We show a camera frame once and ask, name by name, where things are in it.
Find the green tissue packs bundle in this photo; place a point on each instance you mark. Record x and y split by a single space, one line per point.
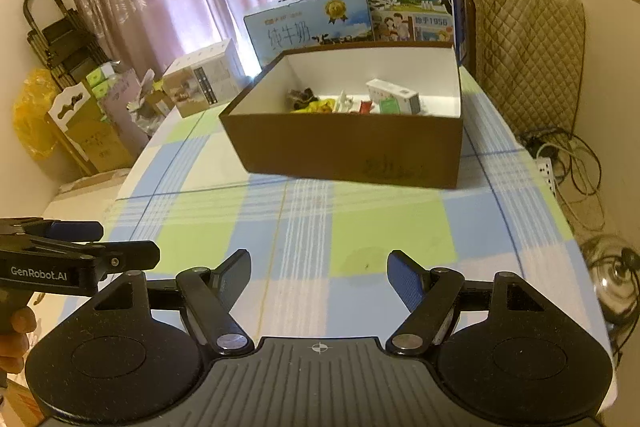
101 79

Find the small open cardboard box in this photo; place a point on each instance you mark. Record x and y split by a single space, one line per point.
152 104

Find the small white printed box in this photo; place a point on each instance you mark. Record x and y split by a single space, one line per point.
205 77

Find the dark snack packet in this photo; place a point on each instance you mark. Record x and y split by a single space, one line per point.
301 98

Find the white power strip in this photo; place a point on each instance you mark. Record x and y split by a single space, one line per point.
546 177

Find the beige quilted chair cover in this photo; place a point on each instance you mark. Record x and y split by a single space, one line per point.
525 57

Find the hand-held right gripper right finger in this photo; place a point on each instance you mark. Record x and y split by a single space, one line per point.
404 281

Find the person's left hand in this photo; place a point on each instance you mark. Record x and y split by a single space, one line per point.
15 337

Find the light blue milk carton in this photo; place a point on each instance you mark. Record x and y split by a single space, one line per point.
300 27

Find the yellow snack packet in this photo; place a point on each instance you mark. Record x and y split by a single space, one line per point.
316 106

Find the yellow plastic bag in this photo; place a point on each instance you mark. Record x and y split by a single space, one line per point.
32 107

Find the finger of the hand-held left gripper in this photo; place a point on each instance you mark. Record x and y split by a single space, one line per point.
77 230
127 253

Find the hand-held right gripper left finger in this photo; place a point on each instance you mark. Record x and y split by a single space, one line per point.
234 277

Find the brown cardboard box with cutout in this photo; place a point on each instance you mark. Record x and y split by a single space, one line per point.
95 137

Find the black folding step ladder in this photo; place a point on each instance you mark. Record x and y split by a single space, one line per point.
60 42

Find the red snack packet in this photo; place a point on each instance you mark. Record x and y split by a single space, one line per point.
366 106

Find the glass pot lid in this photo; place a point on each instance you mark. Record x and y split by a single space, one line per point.
612 277

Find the purple box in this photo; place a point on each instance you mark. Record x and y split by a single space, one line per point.
125 104

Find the green and white medicine box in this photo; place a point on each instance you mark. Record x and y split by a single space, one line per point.
388 106

